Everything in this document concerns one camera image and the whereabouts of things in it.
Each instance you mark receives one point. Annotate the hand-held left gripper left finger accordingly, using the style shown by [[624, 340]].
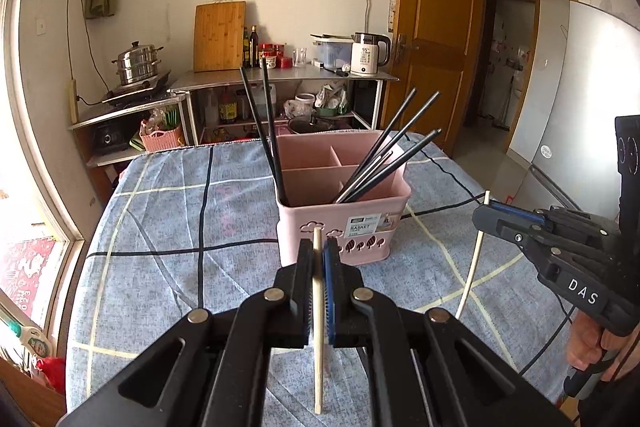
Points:
[[306, 302]]

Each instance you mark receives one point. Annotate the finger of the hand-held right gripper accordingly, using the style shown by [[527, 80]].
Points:
[[520, 214], [500, 227]]

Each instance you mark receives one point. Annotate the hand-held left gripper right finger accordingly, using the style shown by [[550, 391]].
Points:
[[331, 302]]

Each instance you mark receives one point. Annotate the beige wooden chopstick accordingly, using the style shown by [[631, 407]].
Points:
[[319, 382], [470, 272]]

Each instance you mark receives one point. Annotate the pink plastic utensil basket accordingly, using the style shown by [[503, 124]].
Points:
[[310, 219]]

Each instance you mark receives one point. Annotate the black chopstick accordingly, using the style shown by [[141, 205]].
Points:
[[256, 117], [386, 132], [270, 117], [420, 147]]

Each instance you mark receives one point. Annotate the black chopsticks group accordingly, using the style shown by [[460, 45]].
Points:
[[406, 132]]

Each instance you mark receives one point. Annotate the person's right hand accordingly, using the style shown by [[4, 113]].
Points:
[[582, 342]]

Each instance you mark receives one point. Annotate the grey refrigerator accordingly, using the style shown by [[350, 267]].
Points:
[[575, 107]]

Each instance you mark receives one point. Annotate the blue checked tablecloth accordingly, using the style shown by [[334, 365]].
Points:
[[175, 282]]

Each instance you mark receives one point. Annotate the black wok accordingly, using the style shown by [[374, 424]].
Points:
[[312, 126]]

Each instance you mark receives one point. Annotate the brown sauce bottle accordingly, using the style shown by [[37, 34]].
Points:
[[228, 109]]

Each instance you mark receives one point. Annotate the brown wooden door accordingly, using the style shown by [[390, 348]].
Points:
[[435, 22]]

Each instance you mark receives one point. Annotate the small pink woven basket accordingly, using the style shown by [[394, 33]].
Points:
[[162, 141]]

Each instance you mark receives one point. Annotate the white electric kettle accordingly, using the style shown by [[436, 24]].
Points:
[[364, 54]]

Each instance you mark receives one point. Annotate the metal kitchen shelf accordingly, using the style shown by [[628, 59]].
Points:
[[280, 77]]

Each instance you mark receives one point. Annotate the clear plastic container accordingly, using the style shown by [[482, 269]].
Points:
[[332, 52]]

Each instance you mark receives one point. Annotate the glass cup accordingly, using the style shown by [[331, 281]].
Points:
[[299, 58]]

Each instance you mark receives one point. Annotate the red lidded jar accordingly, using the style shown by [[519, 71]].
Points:
[[278, 50]]

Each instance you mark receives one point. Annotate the olive oil bottle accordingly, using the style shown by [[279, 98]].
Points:
[[246, 49]]

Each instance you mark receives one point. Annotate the dark sauce bottle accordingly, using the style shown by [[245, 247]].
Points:
[[254, 47]]

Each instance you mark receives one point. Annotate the black induction cooker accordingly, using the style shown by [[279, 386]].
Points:
[[135, 91]]

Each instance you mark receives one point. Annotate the wooden cutting board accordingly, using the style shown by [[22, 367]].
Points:
[[219, 37]]

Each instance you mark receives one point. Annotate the red printed cloth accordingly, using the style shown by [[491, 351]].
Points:
[[25, 274]]

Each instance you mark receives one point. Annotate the steel steamer pot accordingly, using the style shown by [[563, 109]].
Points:
[[136, 64]]

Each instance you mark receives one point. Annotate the beige power strip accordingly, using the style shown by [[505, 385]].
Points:
[[72, 102]]

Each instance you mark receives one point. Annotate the white wall switch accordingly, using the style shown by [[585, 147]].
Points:
[[42, 26]]

